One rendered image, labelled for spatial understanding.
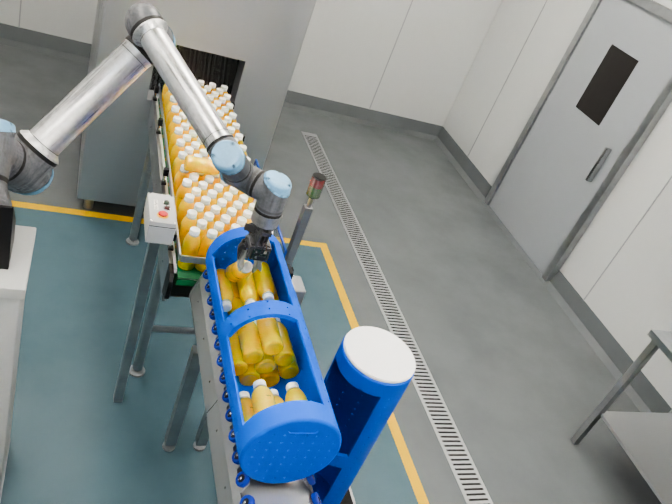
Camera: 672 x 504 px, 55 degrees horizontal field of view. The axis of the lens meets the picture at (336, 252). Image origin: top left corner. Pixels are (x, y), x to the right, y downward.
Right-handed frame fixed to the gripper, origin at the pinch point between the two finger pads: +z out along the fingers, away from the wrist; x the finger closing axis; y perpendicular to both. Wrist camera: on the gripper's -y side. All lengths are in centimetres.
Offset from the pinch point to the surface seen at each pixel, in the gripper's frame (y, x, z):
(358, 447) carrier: 33, 52, 53
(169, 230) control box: -35.9, -20.6, 14.1
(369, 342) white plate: 14, 49, 17
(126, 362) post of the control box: -44, -23, 94
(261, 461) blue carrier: 66, -2, 15
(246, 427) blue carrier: 61, -8, 7
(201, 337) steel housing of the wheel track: -0.5, -7.5, 34.1
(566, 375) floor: -75, 275, 120
